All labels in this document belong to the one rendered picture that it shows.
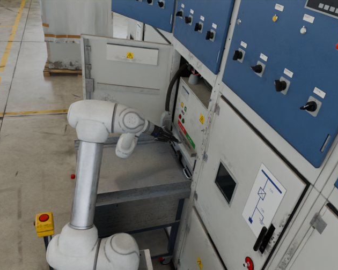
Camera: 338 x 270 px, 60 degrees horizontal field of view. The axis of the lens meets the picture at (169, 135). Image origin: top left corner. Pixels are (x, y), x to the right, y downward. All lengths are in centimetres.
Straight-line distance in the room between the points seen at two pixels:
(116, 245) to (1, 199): 198
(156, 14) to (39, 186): 200
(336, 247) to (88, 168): 92
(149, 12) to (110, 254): 156
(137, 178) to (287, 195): 110
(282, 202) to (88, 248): 80
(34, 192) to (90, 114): 199
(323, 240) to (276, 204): 21
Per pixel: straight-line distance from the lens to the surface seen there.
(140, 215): 195
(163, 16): 208
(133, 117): 119
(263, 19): 117
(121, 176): 195
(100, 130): 123
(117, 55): 209
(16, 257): 270
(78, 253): 135
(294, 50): 103
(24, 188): 319
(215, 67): 145
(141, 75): 215
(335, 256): 102
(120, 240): 133
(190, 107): 190
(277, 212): 117
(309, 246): 109
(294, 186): 107
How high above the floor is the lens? 217
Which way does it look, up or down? 34 degrees down
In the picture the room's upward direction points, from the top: 8 degrees clockwise
